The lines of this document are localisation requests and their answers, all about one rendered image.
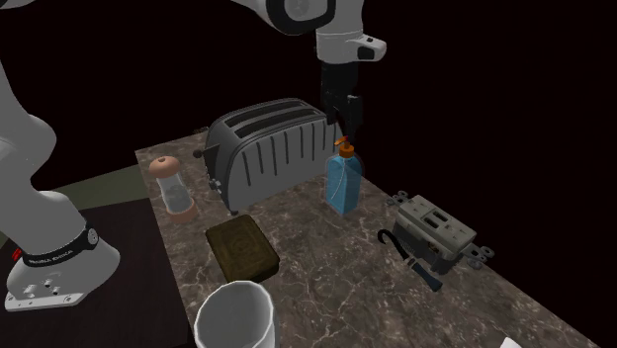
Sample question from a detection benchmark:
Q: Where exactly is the brown patterned book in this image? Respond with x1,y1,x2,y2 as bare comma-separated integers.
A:
205,214,282,284

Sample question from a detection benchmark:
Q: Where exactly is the grey two-slot toaster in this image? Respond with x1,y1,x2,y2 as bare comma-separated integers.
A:
192,98,346,217

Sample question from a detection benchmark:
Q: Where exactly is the clear grinder with tan cap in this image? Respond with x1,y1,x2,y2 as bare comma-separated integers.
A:
147,155,200,225

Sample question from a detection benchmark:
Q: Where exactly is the white cup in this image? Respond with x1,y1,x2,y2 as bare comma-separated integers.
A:
193,280,280,348

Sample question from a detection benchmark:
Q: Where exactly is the grey electrical outlet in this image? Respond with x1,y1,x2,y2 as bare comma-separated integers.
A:
385,190,495,277

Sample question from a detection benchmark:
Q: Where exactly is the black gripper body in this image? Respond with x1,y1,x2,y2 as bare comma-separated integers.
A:
319,62,361,112

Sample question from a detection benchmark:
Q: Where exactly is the dark robot stand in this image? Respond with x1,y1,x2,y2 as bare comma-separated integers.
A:
0,197,197,348

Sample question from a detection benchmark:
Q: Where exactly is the blue soap bottle orange pump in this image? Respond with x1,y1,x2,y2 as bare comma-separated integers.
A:
325,135,364,217

